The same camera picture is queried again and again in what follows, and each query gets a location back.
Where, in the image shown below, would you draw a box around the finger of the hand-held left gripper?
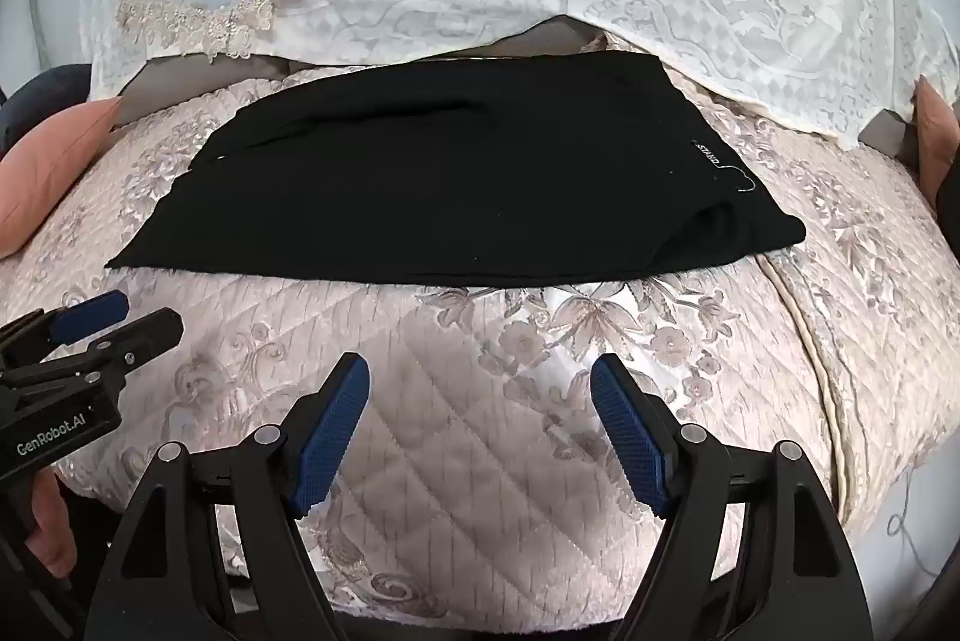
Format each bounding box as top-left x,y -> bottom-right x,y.
0,290 -> 131,349
45,308 -> 185,387

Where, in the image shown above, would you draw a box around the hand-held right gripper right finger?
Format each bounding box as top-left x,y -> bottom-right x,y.
589,354 -> 875,641

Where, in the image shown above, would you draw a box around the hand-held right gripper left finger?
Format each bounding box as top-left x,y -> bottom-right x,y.
86,352 -> 372,641

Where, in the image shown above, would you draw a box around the black pants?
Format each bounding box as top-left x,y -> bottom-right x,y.
105,48 -> 807,288

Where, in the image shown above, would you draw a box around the person's left hand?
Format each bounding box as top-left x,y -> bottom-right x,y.
31,470 -> 82,580

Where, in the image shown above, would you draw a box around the pink floral quilted bedspread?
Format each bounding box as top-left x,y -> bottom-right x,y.
0,29 -> 946,634

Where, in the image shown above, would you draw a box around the pink cushion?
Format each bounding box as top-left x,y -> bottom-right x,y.
0,97 -> 125,259
911,74 -> 960,211

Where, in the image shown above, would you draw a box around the dark blue cushion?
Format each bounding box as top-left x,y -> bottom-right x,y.
0,67 -> 91,162

